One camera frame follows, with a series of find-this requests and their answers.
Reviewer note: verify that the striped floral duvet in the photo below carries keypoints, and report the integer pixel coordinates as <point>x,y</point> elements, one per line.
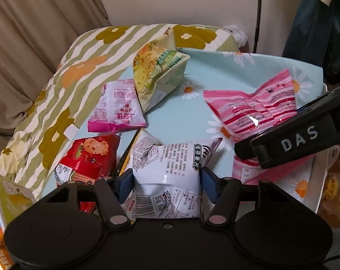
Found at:
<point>94,58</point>

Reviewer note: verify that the white plastic bag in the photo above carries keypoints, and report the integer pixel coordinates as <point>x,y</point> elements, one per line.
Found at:
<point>239,36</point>

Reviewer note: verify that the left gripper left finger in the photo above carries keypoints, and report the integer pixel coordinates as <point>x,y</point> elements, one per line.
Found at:
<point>123,185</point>

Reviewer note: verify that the green cardboard box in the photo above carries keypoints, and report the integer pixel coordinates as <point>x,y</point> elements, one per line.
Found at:
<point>14,200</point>

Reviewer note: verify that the red snack packet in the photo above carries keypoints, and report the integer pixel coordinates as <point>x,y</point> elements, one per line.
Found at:
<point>88,160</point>

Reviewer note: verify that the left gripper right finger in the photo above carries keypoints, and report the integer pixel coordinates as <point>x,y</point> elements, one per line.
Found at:
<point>211,184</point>

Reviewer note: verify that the gold snack packet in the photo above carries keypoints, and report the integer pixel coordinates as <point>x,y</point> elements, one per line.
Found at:
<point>125,158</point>

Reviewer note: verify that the green yellow snack packet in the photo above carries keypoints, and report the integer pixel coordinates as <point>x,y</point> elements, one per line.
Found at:
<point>158,69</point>

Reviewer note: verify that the pink striped snack packet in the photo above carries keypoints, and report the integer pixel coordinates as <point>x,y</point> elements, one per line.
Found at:
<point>244,115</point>

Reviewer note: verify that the large white snack packet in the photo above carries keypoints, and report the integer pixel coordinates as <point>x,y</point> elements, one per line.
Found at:
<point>167,177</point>

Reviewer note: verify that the white magenta snack packet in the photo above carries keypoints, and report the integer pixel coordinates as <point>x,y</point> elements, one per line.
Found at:
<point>118,109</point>

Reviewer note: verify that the beige curtain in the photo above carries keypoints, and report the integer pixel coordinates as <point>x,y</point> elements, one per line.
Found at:
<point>34,36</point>

